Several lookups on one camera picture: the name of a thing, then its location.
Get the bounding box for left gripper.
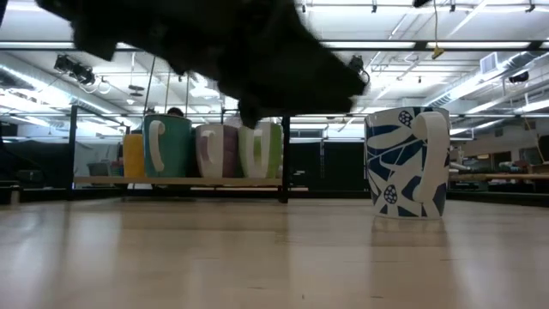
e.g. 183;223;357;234
141;0;370;130

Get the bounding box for green striped white-handled mug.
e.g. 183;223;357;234
238;121;284;179

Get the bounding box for purple striped white-handled mug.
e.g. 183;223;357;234
195;124;239;179

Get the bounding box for teal white-handled mug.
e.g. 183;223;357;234
142;113;193;179

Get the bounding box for yellow mug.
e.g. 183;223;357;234
123;132;147;179

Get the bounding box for blue white floral mug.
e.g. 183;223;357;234
364;106;451;221

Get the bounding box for black partition panels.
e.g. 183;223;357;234
289;140;368;192

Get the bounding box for black ceiling spotlight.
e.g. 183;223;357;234
53;54;96;86

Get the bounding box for wooden shelf black frame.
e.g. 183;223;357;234
68;105;293;204

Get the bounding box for black ceiling-mounted camera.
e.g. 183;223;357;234
349;54;371;85

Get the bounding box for yellow hanging cord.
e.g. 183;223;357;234
431;0;445;60

